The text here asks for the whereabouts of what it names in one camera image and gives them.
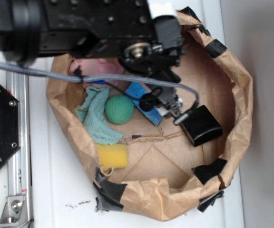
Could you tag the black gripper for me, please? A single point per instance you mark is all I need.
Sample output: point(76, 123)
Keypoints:
point(145, 37)

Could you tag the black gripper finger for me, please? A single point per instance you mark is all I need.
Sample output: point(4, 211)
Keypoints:
point(164, 97)

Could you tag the blue sponge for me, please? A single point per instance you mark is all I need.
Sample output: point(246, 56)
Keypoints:
point(136, 91)

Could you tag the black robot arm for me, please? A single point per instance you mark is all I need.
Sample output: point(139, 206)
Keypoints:
point(20, 30)

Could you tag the yellow sponge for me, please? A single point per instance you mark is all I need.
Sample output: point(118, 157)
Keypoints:
point(112, 156)

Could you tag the green rubber ball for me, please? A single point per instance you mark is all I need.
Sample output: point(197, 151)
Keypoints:
point(119, 109)

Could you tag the pink plush bunny toy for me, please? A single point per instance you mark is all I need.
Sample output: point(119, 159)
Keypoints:
point(98, 66)

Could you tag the teal terry cloth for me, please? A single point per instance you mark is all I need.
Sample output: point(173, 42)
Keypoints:
point(92, 114)

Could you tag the brown paper bag bin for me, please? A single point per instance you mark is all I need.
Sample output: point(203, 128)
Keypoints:
point(166, 175)

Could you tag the aluminium rail extrusion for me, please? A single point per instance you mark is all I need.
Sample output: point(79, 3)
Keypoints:
point(19, 166)

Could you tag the metal corner bracket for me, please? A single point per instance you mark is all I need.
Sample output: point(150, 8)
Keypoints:
point(17, 213)

